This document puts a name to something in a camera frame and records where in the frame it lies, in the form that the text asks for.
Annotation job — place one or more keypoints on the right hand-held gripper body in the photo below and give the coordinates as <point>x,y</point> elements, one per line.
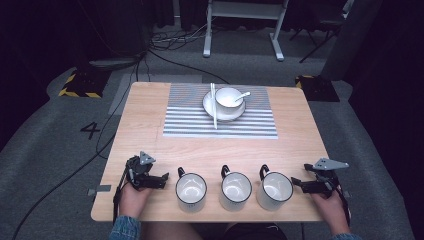
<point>327,176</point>

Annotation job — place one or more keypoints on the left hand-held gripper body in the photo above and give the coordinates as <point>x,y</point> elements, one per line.
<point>141,165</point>

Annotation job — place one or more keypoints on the person's left hand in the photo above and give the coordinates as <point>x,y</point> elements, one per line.
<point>132,201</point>

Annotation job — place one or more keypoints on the person's right hand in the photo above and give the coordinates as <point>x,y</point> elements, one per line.
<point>330,210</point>

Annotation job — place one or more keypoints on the white mug with black rim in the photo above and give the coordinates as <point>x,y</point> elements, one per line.
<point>275,188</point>
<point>236,188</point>
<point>190,189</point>

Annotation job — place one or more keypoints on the grey tape piece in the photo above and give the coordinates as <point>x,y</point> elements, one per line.
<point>100,189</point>

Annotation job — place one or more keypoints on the grey striped placemat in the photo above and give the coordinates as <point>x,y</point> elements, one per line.
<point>186,120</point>

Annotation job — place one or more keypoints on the white chopstick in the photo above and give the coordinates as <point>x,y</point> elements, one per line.
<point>212,100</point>
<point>215,113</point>

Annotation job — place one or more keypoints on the white plate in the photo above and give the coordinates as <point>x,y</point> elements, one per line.
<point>230,116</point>

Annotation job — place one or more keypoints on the white spoon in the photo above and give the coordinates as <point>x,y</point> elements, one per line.
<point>244,96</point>

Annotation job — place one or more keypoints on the white bowl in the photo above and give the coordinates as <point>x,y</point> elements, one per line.
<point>228,98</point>

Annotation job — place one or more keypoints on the black folding stand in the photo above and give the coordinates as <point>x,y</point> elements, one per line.
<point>316,36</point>

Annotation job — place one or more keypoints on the grey pillar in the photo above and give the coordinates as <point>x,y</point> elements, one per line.
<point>353,36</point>

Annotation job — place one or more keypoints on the white metal stand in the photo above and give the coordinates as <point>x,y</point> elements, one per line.
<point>246,10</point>

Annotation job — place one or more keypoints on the black yellow striped base plate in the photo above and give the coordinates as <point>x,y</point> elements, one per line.
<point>83,85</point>
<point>318,88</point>

